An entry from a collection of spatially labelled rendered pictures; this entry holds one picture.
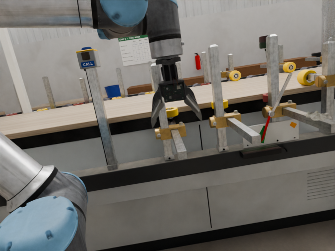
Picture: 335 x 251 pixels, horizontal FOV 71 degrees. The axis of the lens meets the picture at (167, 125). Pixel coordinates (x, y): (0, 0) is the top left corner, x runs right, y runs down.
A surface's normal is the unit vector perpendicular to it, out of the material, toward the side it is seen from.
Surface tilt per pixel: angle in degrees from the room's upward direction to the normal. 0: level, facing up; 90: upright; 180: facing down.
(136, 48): 90
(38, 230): 5
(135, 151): 90
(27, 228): 5
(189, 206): 90
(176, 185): 90
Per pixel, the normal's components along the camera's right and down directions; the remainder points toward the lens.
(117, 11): 0.39, 0.21
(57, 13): 0.26, 0.75
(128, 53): 0.00, 0.26
